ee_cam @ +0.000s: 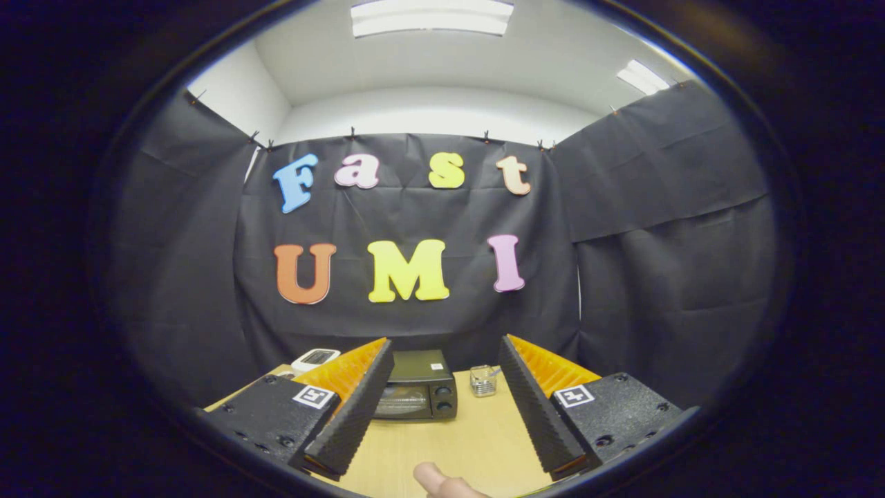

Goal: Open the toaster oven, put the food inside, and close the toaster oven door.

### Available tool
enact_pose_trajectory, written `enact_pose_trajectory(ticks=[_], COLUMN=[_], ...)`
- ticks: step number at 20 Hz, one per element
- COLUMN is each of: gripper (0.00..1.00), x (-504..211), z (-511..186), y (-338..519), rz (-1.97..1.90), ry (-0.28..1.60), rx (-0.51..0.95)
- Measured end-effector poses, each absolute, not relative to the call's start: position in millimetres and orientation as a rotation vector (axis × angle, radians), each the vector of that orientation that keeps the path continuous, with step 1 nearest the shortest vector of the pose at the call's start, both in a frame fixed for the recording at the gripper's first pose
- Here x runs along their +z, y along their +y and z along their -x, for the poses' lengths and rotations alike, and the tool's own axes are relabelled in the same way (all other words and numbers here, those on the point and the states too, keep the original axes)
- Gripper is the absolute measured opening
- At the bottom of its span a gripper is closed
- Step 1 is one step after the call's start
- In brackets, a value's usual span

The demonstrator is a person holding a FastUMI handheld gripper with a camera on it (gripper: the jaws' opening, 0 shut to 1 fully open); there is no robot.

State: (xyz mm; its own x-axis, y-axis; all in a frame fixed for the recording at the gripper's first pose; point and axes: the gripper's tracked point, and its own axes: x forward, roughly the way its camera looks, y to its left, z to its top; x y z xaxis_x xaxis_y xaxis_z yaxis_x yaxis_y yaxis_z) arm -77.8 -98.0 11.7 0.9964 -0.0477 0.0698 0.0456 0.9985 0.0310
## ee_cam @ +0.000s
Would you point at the black toaster oven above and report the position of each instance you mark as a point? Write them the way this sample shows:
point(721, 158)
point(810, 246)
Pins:
point(422, 366)

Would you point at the clear glass jar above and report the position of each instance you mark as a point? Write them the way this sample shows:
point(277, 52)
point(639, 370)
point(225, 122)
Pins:
point(482, 382)

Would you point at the white pop-up toaster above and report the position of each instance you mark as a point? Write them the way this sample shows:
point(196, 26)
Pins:
point(314, 358)

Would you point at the long ceiling light panel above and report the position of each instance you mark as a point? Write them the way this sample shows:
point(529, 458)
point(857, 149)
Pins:
point(432, 17)

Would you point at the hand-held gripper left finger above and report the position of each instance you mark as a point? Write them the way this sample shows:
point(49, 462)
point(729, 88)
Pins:
point(352, 415)

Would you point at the small ceiling light panel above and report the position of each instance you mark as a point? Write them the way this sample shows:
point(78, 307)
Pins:
point(643, 77)

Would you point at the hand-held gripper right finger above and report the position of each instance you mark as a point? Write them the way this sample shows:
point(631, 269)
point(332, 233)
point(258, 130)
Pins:
point(536, 408)

